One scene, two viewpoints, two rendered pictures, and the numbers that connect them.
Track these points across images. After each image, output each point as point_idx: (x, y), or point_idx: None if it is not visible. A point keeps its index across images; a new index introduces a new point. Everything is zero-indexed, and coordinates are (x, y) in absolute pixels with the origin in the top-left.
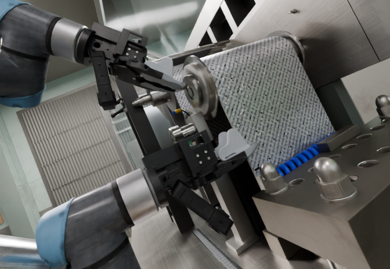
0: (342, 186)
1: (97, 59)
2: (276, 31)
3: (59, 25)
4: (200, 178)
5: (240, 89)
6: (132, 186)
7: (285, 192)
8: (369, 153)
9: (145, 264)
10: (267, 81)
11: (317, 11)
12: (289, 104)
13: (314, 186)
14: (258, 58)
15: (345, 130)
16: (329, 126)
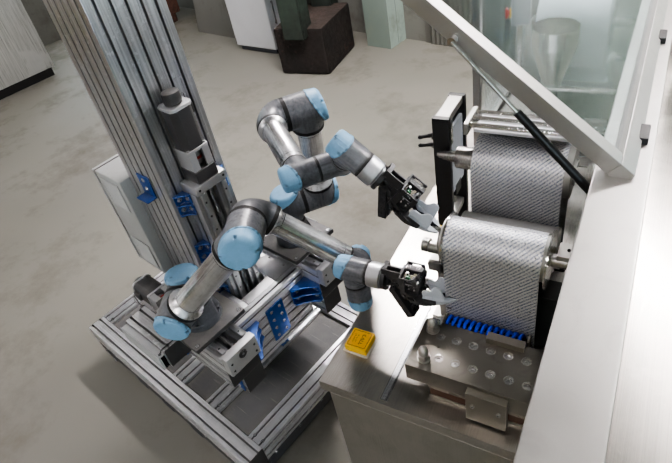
0: (419, 358)
1: (381, 194)
2: (548, 248)
3: (361, 175)
4: (403, 295)
5: (462, 272)
6: (370, 277)
7: (428, 335)
8: (470, 362)
9: (402, 258)
10: (491, 280)
11: None
12: (501, 300)
13: (433, 346)
14: (493, 265)
15: (509, 344)
16: (530, 329)
